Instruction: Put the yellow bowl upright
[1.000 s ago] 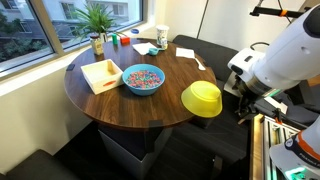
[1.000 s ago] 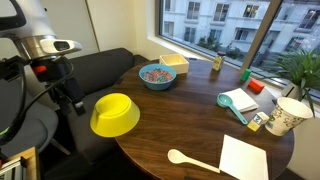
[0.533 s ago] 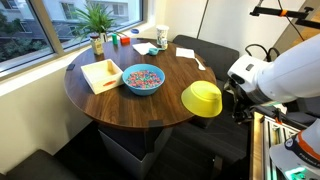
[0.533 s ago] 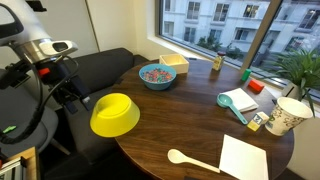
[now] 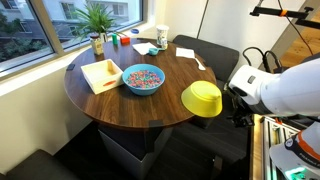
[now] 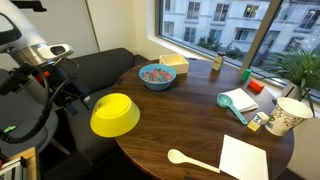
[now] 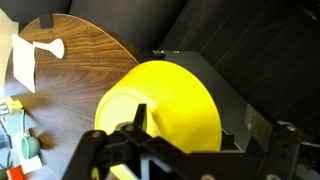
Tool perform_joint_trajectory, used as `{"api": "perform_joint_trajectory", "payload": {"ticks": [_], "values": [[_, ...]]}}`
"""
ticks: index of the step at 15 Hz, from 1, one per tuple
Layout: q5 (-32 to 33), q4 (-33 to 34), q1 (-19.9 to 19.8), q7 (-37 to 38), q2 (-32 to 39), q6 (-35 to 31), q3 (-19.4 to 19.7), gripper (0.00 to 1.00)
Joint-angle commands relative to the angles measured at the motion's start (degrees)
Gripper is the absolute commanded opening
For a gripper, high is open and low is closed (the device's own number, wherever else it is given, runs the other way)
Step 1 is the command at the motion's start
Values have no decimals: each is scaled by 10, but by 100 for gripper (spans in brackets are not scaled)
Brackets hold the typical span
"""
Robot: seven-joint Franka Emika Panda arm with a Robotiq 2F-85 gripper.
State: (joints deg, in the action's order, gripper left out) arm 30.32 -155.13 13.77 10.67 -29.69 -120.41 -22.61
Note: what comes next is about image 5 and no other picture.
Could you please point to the white plastic spoon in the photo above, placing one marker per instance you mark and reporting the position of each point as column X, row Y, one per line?
column 200, row 65

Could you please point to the white plant pot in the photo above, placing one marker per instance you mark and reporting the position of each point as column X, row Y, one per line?
column 104, row 37

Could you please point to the colourful cereal pieces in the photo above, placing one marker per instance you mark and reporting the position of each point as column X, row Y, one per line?
column 144, row 79

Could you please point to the black table edge clamp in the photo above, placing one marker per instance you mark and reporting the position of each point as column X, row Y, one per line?
column 70, row 67

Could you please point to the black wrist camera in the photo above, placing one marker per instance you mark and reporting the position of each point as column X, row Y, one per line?
column 244, row 120

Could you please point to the white wooden box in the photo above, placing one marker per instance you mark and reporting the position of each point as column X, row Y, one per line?
column 96, row 86

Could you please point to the dark grey sofa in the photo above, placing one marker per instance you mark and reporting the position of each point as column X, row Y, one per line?
column 213, row 56

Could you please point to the teal measuring scoop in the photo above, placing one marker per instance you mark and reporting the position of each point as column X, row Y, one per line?
column 153, row 51

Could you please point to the blue bowl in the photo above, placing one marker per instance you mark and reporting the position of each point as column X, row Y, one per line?
column 143, row 90

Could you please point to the orange rectangular block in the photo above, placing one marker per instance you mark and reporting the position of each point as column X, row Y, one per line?
column 125, row 40

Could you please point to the printed paper cup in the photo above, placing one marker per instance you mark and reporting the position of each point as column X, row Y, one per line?
column 162, row 33

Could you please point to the black boom orange band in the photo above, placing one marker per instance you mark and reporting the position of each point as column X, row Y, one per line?
column 283, row 13

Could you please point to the green leafy plant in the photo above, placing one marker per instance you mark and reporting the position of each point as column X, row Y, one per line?
column 95, row 18

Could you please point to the grey box table base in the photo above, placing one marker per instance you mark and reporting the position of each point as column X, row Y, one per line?
column 133, row 150

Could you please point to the glass jar yellow label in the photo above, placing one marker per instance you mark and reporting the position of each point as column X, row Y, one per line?
column 97, row 45

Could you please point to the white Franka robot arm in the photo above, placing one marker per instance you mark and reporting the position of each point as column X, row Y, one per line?
column 293, row 90

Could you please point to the aluminium frame robot cart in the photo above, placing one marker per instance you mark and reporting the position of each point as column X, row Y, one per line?
column 266, row 146

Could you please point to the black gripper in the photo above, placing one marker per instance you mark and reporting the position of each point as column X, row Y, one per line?
column 231, row 100

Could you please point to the green cylinder block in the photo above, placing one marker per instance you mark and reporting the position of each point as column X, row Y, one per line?
column 115, row 39

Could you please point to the blue round lid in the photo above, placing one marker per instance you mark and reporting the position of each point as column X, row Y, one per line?
column 134, row 31

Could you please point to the window with grey frame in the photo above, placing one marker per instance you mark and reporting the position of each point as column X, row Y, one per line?
column 43, row 23

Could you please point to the yellow plastic bowl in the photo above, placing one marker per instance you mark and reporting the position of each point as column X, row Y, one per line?
column 201, row 98

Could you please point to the white paper napkin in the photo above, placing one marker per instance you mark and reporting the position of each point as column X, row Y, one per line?
column 142, row 48
column 185, row 52

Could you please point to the dark grey ottoman seat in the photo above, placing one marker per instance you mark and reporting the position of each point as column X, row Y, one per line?
column 40, row 166

